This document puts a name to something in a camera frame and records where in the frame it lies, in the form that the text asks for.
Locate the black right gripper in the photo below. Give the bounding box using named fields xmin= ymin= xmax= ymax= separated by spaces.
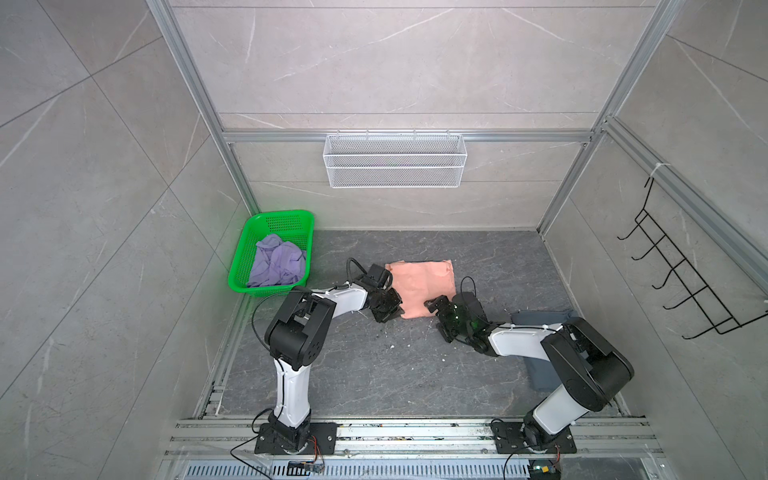
xmin=423 ymin=295 xmax=473 ymax=342

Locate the pink graphic t-shirt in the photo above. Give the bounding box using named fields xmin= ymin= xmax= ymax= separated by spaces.
xmin=385 ymin=260 xmax=456 ymax=319

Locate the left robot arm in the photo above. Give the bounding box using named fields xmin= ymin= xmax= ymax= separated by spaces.
xmin=259 ymin=282 xmax=402 ymax=453

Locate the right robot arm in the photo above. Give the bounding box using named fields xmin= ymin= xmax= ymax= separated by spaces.
xmin=424 ymin=293 xmax=634 ymax=454

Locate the folded blue-grey t-shirt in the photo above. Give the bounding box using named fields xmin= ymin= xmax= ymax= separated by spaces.
xmin=510 ymin=309 xmax=578 ymax=392

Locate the purple t-shirt in basket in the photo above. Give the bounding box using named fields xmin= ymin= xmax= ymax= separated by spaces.
xmin=247 ymin=234 xmax=307 ymax=288

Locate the green plastic laundry basket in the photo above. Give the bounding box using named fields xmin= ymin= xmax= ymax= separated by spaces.
xmin=228 ymin=210 xmax=314 ymax=297

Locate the white wire mesh basket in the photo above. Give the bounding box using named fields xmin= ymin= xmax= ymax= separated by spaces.
xmin=323 ymin=133 xmax=468 ymax=189

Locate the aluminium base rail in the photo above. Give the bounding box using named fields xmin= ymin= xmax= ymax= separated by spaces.
xmin=153 ymin=417 xmax=675 ymax=479

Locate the black wire hook rack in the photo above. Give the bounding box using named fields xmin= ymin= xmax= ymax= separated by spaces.
xmin=616 ymin=178 xmax=767 ymax=341

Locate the white cable tie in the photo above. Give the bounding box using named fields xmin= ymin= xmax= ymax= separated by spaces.
xmin=649 ymin=162 xmax=670 ymax=180

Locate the aluminium frame profile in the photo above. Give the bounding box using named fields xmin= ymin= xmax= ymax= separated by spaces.
xmin=146 ymin=0 xmax=768 ymax=295

